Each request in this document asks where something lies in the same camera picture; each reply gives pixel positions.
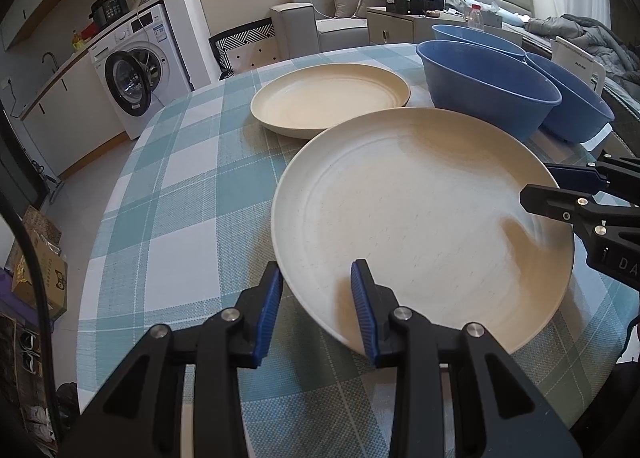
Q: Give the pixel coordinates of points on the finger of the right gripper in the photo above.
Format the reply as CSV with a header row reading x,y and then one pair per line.
x,y
566,206
617,176

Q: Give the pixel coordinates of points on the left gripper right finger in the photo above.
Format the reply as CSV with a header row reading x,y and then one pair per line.
x,y
498,411

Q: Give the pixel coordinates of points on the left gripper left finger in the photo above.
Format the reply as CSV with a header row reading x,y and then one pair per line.
x,y
138,410

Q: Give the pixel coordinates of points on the blue bowl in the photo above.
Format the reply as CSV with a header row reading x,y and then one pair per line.
x,y
581,114
479,38
488,85

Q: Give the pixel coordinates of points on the cream plate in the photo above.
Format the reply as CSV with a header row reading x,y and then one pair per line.
x,y
431,200
306,102

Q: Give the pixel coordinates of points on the kitchen counter cabinets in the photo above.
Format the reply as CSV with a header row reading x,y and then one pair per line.
x,y
73,116

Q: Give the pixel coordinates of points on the grey duvet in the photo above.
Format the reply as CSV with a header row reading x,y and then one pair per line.
x,y
584,33

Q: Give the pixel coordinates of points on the white electric kettle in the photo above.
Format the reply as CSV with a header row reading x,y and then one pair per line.
x,y
579,62

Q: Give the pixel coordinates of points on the plastic water bottle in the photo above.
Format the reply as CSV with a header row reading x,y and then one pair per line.
x,y
475,18

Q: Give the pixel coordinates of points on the cardboard box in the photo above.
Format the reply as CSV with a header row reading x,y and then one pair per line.
x,y
53,270

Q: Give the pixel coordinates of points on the bed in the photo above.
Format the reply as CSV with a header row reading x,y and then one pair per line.
x,y
525,2

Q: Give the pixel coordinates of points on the black organizer box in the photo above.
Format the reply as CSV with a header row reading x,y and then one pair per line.
x,y
413,6

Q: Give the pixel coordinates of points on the grey nightstand cabinet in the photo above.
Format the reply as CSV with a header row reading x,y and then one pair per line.
x,y
387,28

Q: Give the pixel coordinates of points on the grey sofa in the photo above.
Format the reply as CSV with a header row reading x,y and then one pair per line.
x,y
305,27

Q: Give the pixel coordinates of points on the white washing machine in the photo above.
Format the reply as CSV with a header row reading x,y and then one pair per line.
x,y
140,67

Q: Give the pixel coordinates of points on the patterned floor mat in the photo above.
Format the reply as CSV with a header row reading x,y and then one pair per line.
x,y
246,47

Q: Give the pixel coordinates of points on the black pressure cooker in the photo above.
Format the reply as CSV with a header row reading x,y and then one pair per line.
x,y
105,12

